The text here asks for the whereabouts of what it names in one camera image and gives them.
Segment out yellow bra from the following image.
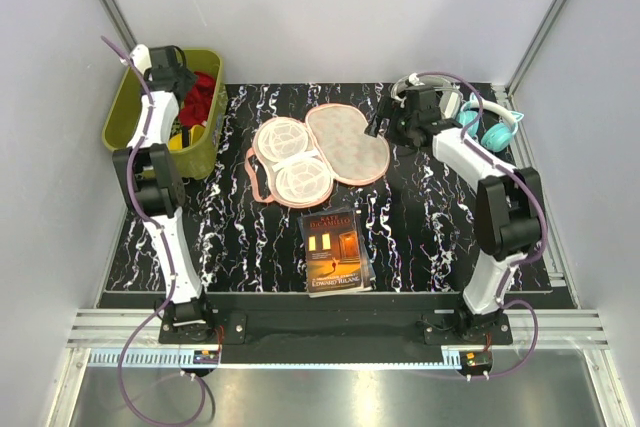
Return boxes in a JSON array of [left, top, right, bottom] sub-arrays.
[[168, 121, 207, 151]]

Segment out pink patterned mesh laundry bag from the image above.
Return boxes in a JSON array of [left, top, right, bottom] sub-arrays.
[[244, 103, 390, 209]]

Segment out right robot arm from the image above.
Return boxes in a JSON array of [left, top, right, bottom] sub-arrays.
[[366, 86, 548, 344]]

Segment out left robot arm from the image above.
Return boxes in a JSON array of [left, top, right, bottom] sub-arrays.
[[112, 44, 216, 344]]

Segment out red bra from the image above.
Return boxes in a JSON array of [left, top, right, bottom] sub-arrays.
[[178, 71, 217, 128]]

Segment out white grey headphones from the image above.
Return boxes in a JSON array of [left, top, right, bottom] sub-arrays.
[[391, 74, 463, 125]]

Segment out olive green plastic basket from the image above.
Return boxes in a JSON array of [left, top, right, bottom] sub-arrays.
[[102, 49, 228, 180]]

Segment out teal cat-ear headphones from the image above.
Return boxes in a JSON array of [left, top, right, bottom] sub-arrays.
[[455, 94, 524, 153]]

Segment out orange paperback book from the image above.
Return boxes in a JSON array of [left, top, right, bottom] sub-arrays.
[[299, 207, 375, 298]]

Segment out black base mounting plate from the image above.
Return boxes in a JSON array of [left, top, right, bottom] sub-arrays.
[[158, 291, 521, 366]]

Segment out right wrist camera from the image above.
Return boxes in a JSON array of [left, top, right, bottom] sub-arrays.
[[400, 73, 444, 113]]

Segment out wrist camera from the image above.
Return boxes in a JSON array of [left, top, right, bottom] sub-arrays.
[[130, 44, 186, 74], [400, 73, 444, 113]]

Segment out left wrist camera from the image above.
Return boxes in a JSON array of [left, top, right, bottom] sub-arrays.
[[130, 44, 186, 74]]

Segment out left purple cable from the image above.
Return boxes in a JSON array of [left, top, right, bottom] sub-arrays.
[[99, 35, 216, 423]]

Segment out aluminium frame rail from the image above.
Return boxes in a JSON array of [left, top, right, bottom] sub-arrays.
[[63, 309, 634, 426]]

